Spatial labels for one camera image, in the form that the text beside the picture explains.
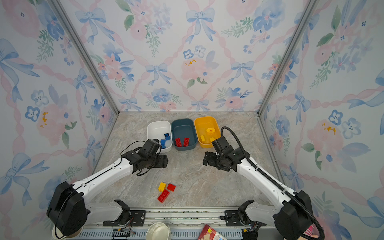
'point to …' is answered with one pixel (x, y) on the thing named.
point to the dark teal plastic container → (182, 128)
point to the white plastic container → (156, 129)
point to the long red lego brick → (163, 196)
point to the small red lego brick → (171, 187)
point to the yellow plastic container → (201, 124)
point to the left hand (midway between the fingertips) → (163, 159)
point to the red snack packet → (209, 233)
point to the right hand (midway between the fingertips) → (209, 161)
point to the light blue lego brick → (163, 142)
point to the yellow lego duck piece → (210, 131)
